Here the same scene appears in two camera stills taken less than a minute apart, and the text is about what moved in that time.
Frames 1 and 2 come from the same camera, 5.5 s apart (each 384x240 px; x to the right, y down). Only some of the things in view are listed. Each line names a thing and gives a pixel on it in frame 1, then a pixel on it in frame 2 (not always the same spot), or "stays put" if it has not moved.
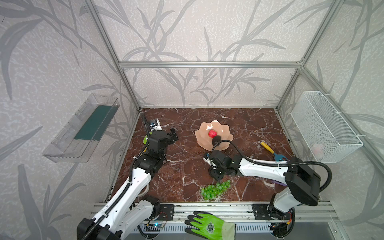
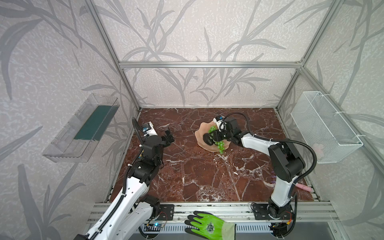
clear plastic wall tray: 76,140 stays put
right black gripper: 216,169 → 218,134
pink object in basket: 318,151 stays put
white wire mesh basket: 329,138 stays put
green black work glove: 207,226 stays put
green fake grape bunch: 210,192 → 220,144
